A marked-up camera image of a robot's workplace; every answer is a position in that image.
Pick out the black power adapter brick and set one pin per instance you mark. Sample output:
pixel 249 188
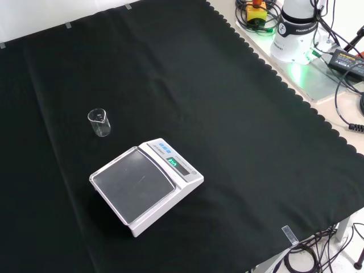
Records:
pixel 347 63

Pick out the pale base board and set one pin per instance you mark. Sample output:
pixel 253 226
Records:
pixel 315 82

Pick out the small clear glass beaker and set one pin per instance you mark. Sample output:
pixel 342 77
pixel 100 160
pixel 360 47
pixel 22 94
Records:
pixel 100 125

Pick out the yellow stop button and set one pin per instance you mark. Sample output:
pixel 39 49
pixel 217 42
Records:
pixel 256 11

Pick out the black tripod leg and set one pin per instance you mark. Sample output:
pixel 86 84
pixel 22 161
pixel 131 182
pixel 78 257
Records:
pixel 354 39

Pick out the white electronic balance steel pan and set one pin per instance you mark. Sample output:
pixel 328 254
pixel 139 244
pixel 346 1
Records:
pixel 148 182

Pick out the black bench cloth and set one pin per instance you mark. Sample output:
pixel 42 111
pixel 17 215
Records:
pixel 216 119

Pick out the grey bench leg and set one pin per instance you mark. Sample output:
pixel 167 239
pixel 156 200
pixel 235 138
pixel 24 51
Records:
pixel 343 231

